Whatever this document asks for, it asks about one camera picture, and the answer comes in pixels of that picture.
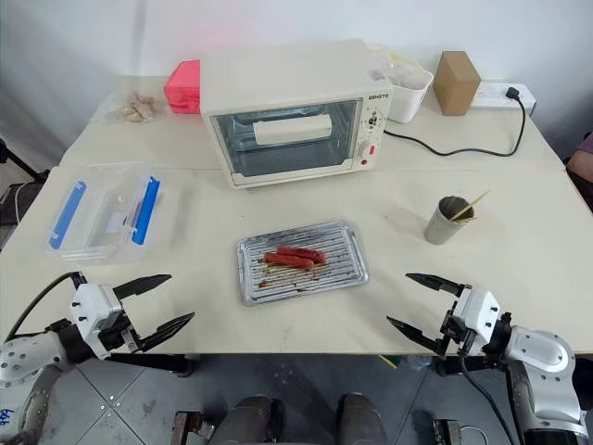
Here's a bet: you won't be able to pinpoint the person in purple clothing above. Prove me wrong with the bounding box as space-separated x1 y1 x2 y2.
565 131 593 187

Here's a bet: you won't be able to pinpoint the red sausage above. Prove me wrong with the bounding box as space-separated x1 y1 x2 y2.
276 246 325 262
263 251 317 270

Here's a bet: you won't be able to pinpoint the red plastic box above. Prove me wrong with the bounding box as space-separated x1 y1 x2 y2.
163 58 203 115

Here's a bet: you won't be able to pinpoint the black stand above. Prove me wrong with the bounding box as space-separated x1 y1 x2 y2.
0 135 50 251

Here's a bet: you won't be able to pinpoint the black table frame bar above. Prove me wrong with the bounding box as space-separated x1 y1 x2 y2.
108 353 196 377
434 355 511 377

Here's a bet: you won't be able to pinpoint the wooden stick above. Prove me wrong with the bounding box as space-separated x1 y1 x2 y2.
451 188 491 221

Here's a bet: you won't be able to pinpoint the yellow green object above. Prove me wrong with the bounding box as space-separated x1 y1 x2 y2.
378 354 433 373

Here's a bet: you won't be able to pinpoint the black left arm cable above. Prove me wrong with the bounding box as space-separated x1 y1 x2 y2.
3 271 88 345

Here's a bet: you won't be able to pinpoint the clear box with blue latches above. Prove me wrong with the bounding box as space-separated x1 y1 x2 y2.
43 161 183 266

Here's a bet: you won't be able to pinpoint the silver metal cup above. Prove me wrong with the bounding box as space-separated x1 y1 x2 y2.
424 195 476 246

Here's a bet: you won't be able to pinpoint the black oven power cable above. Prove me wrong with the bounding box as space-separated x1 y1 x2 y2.
383 85 530 159

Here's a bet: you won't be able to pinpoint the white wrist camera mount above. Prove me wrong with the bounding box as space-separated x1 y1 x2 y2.
449 287 502 348
69 282 125 359

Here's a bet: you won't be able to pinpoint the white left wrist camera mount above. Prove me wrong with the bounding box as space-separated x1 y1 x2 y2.
69 282 125 359

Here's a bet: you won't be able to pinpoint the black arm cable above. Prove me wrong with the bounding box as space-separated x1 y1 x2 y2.
3 271 88 345
456 350 527 445

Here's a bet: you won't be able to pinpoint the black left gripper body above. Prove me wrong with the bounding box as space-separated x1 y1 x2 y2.
95 299 142 356

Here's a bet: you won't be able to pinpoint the bag of beige snacks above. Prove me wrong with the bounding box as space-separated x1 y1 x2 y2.
102 89 169 126

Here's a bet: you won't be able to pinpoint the dark rounded shape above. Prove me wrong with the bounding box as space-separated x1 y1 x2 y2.
208 393 286 445
339 392 386 445

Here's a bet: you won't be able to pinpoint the cream toaster oven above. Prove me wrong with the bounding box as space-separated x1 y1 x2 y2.
198 38 396 190

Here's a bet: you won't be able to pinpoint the brown cardboard box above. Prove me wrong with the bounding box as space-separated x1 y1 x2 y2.
433 50 482 117

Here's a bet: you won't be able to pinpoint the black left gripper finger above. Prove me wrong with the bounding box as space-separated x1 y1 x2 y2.
113 273 173 302
136 311 196 352

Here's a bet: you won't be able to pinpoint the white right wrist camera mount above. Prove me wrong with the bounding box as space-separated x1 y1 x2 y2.
449 287 502 348

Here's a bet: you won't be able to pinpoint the white power strip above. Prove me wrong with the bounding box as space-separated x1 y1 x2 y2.
469 82 538 116

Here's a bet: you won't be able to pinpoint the clear plastic bags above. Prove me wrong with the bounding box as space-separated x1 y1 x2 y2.
369 42 433 90

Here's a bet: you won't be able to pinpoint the silver ribbed baking tray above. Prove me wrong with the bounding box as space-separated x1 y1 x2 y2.
235 220 371 308

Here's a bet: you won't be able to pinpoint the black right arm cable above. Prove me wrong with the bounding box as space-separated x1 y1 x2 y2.
456 350 527 445

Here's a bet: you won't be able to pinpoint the white plastic bin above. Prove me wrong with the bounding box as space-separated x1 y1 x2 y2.
378 69 435 125

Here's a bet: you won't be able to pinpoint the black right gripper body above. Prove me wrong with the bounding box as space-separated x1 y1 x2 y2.
436 299 484 359

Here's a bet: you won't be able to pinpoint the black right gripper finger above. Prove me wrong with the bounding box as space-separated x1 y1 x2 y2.
385 315 448 358
405 272 469 299

